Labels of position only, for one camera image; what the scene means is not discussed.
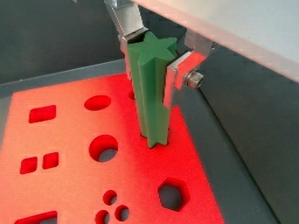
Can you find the green star-shaped peg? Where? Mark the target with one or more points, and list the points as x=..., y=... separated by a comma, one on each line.
x=148, y=58

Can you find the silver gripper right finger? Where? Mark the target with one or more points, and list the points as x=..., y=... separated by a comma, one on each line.
x=181, y=70

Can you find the red shape-sorting board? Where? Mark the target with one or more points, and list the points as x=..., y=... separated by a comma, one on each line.
x=75, y=162

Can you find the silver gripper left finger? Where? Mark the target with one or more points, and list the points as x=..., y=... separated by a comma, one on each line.
x=127, y=19

